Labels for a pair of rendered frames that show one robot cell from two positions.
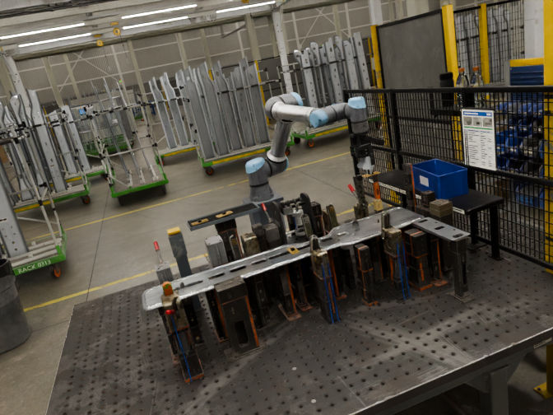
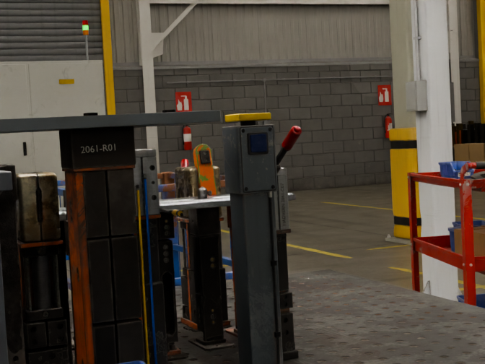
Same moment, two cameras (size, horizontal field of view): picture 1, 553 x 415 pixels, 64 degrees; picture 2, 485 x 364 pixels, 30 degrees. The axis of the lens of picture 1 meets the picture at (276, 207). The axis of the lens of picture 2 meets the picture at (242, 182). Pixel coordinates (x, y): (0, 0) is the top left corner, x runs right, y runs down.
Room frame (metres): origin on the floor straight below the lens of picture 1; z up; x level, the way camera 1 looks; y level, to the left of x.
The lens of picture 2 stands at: (3.62, 0.31, 1.13)
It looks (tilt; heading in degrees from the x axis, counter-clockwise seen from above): 3 degrees down; 172
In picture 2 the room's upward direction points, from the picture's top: 3 degrees counter-clockwise
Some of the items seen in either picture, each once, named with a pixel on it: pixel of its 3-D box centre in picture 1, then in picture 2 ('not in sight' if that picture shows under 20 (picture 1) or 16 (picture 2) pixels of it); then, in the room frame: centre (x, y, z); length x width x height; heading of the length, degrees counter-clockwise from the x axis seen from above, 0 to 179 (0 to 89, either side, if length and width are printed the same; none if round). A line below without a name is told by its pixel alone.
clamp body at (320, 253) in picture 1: (324, 285); not in sight; (1.77, -0.14, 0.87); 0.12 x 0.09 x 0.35; 16
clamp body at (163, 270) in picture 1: (172, 299); (267, 262); (1.92, 0.58, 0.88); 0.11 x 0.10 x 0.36; 16
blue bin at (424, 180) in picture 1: (438, 178); not in sight; (2.25, -0.88, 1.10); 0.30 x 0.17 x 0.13; 8
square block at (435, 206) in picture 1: (443, 235); not in sight; (2.00, -0.78, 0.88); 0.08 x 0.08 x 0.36; 16
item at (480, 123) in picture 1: (479, 138); not in sight; (2.11, -1.04, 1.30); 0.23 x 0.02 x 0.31; 16
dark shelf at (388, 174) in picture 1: (425, 188); not in sight; (2.36, -0.85, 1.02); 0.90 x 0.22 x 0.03; 16
